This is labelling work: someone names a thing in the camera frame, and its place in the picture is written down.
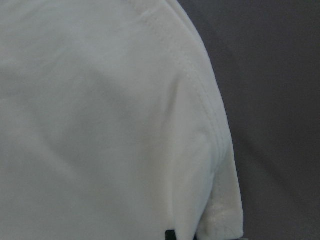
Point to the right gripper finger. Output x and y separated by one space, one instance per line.
170 235

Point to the pale yellow printed t-shirt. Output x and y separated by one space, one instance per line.
112 125

